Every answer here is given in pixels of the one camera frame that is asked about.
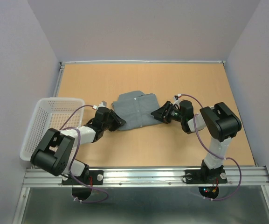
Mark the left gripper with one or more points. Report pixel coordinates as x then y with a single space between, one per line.
117 121

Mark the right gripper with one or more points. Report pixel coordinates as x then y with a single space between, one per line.
161 114

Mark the grey long sleeve shirt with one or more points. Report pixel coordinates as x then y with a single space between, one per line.
135 108

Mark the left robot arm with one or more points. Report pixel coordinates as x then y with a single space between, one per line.
56 151

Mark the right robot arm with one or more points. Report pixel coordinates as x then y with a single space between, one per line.
222 125

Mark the white plastic basket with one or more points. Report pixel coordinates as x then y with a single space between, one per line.
49 113

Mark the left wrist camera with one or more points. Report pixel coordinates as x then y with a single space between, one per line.
102 104

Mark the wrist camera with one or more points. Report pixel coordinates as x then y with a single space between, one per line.
102 104
177 100

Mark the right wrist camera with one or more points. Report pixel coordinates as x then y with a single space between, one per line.
177 100

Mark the aluminium mounting rail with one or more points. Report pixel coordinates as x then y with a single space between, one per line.
142 177

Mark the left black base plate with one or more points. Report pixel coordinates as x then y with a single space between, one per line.
92 178

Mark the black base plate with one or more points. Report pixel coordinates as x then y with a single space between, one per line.
197 176
92 178

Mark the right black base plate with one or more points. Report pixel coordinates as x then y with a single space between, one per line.
197 176

